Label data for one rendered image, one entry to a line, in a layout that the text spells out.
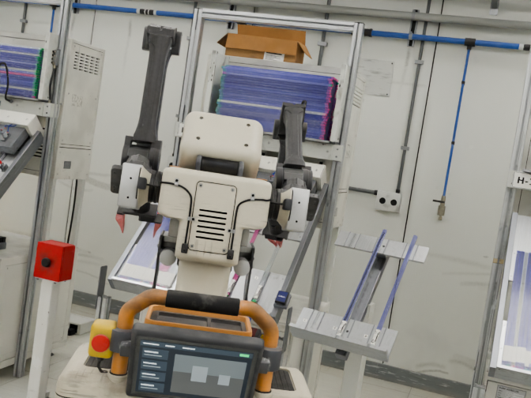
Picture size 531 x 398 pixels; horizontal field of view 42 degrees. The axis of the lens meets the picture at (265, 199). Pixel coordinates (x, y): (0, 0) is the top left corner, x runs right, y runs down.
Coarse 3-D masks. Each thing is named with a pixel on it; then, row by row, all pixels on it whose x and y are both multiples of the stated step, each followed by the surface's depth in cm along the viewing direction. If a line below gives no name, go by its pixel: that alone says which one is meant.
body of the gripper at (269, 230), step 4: (268, 224) 273; (264, 228) 272; (268, 228) 272; (272, 228) 267; (276, 228) 266; (280, 228) 267; (264, 232) 271; (268, 232) 270; (272, 232) 269; (276, 232) 268; (280, 232) 269; (284, 232) 270; (288, 232) 269; (276, 236) 269; (280, 236) 268; (284, 236) 268
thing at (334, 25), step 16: (208, 16) 314; (224, 16) 311; (240, 16) 310; (256, 16) 307; (272, 16) 305; (288, 16) 302; (352, 32) 297; (224, 64) 321; (208, 80) 307; (208, 96) 307; (208, 112) 308; (336, 112) 289; (336, 128) 290; (96, 304) 278; (288, 320) 254
